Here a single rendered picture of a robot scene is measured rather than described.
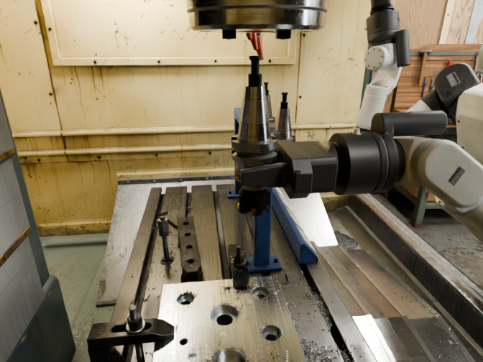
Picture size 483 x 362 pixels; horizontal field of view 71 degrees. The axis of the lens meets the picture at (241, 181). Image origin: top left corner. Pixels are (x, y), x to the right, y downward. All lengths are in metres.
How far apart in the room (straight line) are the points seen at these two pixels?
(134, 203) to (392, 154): 1.18
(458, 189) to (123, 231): 1.17
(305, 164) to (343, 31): 1.17
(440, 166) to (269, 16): 0.29
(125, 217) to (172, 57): 0.67
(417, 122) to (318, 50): 1.04
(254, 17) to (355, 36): 1.23
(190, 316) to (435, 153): 0.46
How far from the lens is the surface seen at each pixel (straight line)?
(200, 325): 0.62
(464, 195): 0.53
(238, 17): 0.36
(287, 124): 0.79
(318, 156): 0.44
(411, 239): 1.32
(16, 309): 0.81
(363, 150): 0.46
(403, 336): 1.00
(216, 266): 0.89
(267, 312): 0.64
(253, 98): 0.42
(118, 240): 1.39
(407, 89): 3.44
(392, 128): 0.50
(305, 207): 1.48
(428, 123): 0.53
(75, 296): 1.42
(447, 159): 0.51
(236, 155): 0.44
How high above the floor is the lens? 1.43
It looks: 22 degrees down
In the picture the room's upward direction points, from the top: straight up
